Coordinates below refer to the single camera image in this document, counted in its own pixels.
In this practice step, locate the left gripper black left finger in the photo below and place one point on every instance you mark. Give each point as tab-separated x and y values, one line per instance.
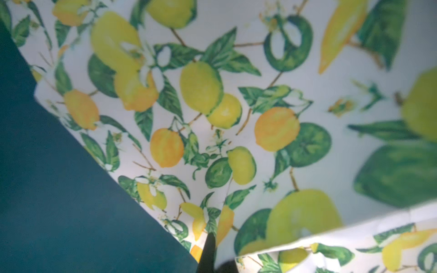
206	263

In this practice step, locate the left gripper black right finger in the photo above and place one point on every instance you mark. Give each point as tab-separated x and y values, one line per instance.
228	267

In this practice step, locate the green lemon print skirt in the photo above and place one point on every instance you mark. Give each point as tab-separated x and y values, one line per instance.
301	134

